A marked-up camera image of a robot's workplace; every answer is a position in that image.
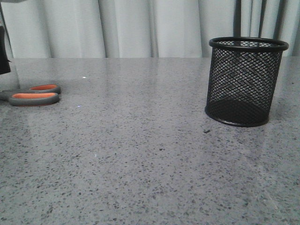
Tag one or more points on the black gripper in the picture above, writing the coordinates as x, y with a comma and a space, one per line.
4, 62

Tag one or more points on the black mesh pen bucket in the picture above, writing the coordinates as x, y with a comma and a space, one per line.
242, 81

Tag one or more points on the grey orange handled scissors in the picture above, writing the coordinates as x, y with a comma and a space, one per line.
34, 96

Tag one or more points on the grey pleated curtain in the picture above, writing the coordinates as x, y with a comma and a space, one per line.
141, 28

